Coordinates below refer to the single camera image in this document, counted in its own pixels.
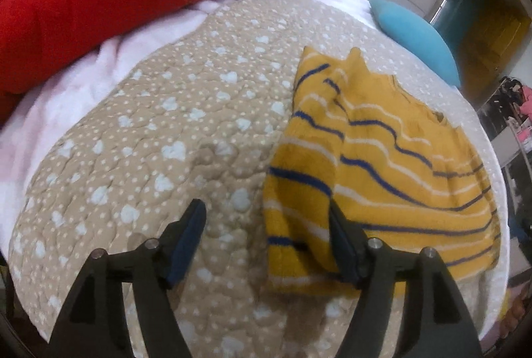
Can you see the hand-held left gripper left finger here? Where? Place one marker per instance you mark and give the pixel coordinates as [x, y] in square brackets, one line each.
[187, 245]

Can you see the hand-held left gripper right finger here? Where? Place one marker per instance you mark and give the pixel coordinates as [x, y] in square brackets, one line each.
[343, 245]

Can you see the yellow striped sweater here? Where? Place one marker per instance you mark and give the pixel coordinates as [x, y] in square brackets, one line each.
[374, 166]

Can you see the beige dotted quilted mat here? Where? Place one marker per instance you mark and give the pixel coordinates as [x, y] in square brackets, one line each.
[166, 141]

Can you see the white fleece blanket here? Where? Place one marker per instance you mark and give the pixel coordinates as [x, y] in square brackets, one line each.
[75, 79]

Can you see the blue pillow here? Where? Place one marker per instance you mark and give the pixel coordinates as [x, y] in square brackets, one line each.
[415, 35]

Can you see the yellow wooden door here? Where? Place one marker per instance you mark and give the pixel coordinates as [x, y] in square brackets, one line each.
[490, 29]

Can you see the red quilt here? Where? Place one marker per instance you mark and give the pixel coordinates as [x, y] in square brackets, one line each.
[83, 4]

